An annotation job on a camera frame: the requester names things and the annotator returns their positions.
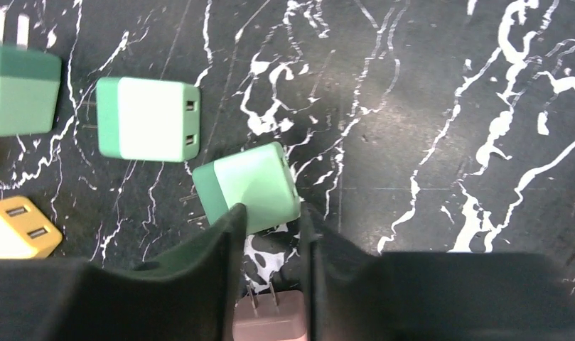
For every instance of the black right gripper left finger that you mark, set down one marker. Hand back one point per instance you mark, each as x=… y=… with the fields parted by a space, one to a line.
x=186 y=293

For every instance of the green usb plug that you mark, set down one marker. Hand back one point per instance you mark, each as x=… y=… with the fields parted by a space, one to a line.
x=29 y=84

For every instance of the mauve plug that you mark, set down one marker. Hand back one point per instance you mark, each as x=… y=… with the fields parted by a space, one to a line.
x=271 y=316

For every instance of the yellow usb plug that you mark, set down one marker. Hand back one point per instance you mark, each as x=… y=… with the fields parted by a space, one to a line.
x=25 y=232

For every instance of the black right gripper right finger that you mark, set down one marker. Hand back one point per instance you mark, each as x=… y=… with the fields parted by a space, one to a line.
x=423 y=295

